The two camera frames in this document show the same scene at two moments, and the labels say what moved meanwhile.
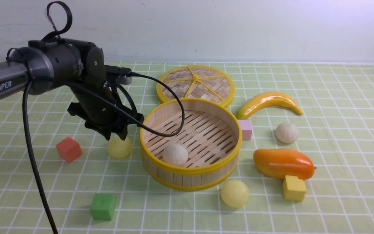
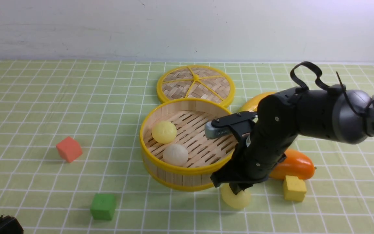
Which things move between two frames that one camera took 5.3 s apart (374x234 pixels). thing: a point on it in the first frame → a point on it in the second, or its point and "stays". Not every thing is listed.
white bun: x=176 y=154 stays
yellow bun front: x=234 y=193 stays
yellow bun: x=118 y=148 → x=164 y=132
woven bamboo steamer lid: x=200 y=82 stays
